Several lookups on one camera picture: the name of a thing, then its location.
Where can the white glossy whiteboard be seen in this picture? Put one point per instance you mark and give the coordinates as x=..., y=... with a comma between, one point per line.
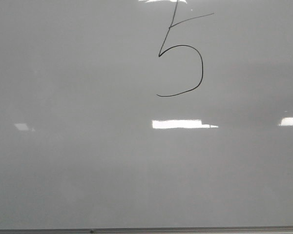
x=138, y=114

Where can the grey aluminium whiteboard frame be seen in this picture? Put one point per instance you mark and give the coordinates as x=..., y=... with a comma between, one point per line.
x=184, y=230

